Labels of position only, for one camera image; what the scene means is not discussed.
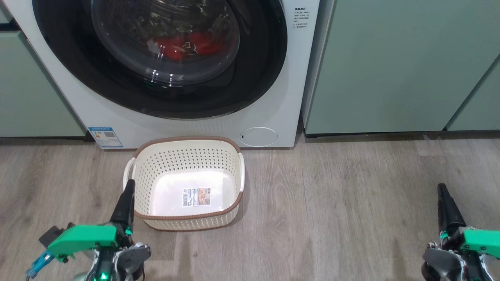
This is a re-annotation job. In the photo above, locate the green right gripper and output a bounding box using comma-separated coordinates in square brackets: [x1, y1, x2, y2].
[437, 183, 500, 260]

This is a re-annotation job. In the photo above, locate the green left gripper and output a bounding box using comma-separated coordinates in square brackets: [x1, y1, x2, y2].
[39, 180, 136, 263]

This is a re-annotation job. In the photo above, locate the silver washing machine door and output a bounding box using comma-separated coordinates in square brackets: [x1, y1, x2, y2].
[32, 0, 288, 120]

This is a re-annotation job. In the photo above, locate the red and white jersey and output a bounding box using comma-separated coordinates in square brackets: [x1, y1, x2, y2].
[146, 31, 225, 61]

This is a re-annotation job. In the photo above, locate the cream perforated laundry basket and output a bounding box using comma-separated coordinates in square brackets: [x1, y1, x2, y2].
[123, 136, 245, 231]

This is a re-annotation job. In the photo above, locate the white front-load washing machine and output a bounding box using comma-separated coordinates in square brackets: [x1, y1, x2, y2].
[2, 0, 321, 149]

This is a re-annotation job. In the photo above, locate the blue energy label sticker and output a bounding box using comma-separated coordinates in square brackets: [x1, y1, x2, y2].
[88, 126, 123, 149]

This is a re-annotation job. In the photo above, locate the paper product label sticker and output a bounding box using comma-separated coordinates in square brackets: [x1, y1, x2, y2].
[182, 188, 211, 207]

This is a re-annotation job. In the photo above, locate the pale green cabinet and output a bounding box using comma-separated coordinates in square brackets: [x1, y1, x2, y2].
[0, 0, 87, 138]
[445, 55, 500, 131]
[303, 0, 500, 137]

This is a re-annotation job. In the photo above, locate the oval filter access cover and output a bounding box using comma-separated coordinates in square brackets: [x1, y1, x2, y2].
[239, 127, 278, 148]

